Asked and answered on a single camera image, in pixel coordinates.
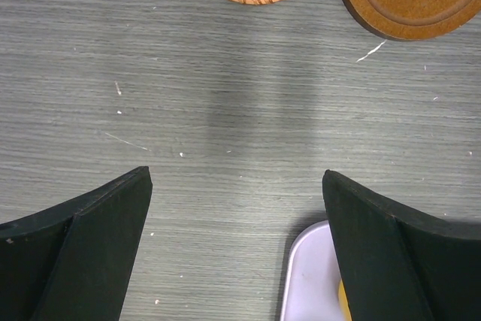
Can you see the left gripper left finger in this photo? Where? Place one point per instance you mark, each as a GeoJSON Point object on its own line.
{"type": "Point", "coordinates": [74, 260]}

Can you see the lavender plastic tray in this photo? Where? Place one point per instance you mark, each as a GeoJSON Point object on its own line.
{"type": "Point", "coordinates": [312, 277]}

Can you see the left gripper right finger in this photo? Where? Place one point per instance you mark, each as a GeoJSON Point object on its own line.
{"type": "Point", "coordinates": [398, 263]}

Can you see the yellow glass mug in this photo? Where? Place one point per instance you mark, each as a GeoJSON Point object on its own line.
{"type": "Point", "coordinates": [343, 302]}

